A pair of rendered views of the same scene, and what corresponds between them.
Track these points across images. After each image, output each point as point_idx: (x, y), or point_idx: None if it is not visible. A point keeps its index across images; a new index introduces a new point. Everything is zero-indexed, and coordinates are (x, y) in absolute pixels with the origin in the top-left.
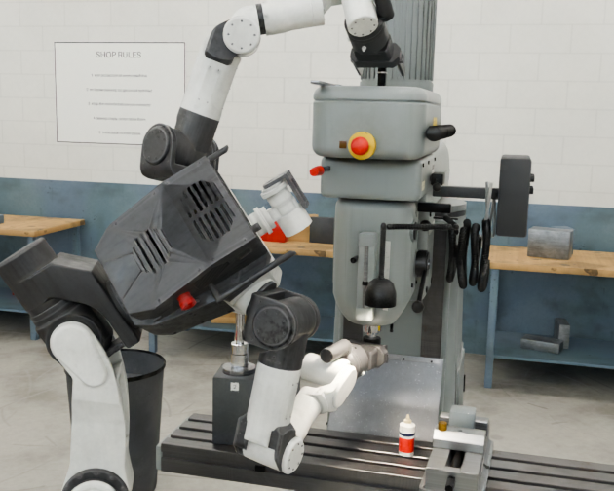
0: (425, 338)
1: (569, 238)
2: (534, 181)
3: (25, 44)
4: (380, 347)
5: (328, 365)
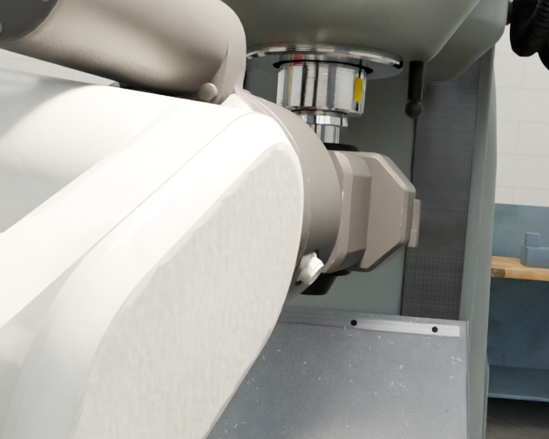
0: (417, 261)
1: None
2: None
3: None
4: (383, 157)
5: (33, 98)
